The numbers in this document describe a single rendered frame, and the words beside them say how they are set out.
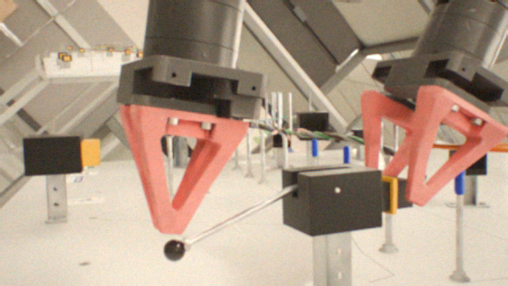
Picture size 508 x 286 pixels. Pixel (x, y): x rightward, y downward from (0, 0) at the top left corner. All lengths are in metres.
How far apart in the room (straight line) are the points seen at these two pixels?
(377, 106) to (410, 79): 0.05
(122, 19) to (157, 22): 7.66
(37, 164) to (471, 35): 0.48
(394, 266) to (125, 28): 7.61
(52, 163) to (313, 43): 0.95
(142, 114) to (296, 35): 1.19
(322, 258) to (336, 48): 1.16
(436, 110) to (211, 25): 0.16
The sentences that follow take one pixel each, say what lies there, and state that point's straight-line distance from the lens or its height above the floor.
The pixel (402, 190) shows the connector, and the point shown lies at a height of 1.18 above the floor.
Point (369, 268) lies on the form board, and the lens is 0.48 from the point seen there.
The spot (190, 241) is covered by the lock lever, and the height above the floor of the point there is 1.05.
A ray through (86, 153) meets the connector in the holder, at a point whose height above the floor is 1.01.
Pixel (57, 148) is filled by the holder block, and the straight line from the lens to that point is 0.69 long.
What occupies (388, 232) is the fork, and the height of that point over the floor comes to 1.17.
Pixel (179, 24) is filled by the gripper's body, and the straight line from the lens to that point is 0.33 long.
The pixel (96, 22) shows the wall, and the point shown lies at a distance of 7.96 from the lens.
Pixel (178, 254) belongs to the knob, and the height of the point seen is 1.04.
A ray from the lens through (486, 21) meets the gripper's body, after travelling 0.45.
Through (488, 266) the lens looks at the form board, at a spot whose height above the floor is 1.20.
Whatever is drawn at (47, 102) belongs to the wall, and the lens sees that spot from 8.01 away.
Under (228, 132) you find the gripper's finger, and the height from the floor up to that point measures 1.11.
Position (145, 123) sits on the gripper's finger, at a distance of 0.32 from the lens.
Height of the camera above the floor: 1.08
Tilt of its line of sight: 7 degrees up
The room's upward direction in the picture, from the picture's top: 47 degrees clockwise
